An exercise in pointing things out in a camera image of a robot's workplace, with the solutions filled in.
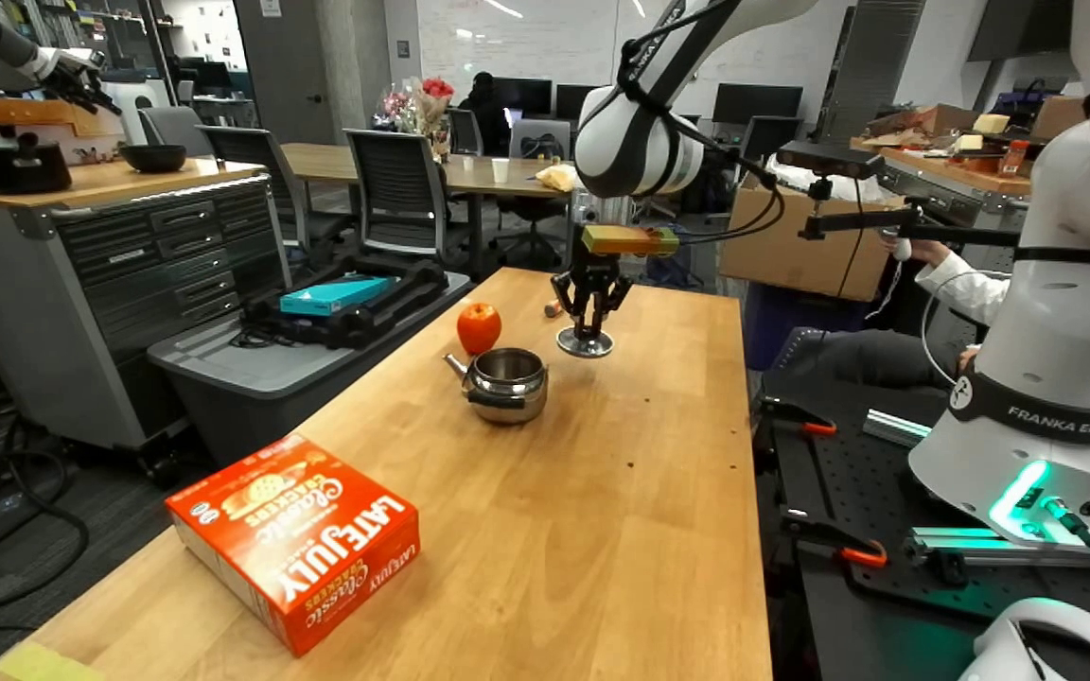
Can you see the silver metal bar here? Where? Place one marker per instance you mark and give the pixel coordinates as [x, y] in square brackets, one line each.
[893, 423]

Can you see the light grey office chair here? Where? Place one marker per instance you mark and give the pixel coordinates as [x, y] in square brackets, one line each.
[173, 126]

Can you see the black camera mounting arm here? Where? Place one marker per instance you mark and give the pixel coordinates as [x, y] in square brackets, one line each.
[886, 224]

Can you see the black perforated robot table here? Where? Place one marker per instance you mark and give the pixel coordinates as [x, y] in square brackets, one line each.
[831, 493]

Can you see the person in dark clothes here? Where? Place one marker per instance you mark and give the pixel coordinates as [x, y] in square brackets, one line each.
[491, 107]

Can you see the white curved tube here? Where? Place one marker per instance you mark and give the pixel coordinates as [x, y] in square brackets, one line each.
[1048, 629]

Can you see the yellowish wrist camera box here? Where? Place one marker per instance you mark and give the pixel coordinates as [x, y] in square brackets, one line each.
[627, 238]

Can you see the yellow sponge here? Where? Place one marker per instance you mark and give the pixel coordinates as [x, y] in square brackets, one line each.
[38, 664]

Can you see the steel teapot lid black knob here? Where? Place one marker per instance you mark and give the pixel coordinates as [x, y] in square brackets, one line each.
[583, 345]

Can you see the small tan nut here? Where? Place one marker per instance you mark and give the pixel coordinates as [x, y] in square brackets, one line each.
[554, 306]

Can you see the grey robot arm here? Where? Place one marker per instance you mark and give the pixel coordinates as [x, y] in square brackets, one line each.
[15, 49]

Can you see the black bowl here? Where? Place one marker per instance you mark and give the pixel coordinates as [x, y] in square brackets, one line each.
[153, 157]

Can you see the grey drawer cabinet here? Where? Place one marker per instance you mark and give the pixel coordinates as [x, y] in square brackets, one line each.
[130, 288]

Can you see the seated operator dark legs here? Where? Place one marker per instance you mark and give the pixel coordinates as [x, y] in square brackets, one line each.
[859, 362]

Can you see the yellow bag of bread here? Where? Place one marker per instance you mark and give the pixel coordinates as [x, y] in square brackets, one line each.
[554, 180]

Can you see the teal case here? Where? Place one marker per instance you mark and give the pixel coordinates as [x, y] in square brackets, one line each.
[336, 297]

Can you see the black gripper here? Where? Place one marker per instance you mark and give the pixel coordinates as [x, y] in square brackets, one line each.
[596, 278]

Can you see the white sleeved operator forearm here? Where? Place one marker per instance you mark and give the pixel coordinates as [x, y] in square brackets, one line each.
[965, 285]

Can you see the orange red fruit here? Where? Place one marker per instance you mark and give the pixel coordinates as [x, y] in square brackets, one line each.
[478, 325]

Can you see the long wooden office table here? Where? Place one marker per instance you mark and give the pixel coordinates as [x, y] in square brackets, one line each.
[472, 170]

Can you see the dark office chair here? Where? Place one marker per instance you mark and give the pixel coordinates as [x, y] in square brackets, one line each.
[247, 157]

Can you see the orange black bar clamp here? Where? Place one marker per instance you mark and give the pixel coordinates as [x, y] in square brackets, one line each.
[810, 421]
[850, 548]

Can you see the grey plastic tote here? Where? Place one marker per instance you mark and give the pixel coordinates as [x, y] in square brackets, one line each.
[255, 379]

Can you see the black bag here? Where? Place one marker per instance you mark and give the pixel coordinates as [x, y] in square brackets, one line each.
[375, 324]

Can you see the bouquet of flowers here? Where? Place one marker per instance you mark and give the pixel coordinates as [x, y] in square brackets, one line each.
[414, 98]

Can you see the black computer monitor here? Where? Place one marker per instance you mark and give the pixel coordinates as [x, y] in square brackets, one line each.
[758, 98]
[573, 98]
[529, 95]

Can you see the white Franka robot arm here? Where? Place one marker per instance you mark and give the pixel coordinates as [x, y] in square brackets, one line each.
[627, 137]

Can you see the orange Late July cracker box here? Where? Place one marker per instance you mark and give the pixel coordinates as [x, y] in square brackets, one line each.
[292, 533]

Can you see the grey mesh office chair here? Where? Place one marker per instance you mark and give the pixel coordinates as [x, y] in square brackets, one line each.
[400, 189]

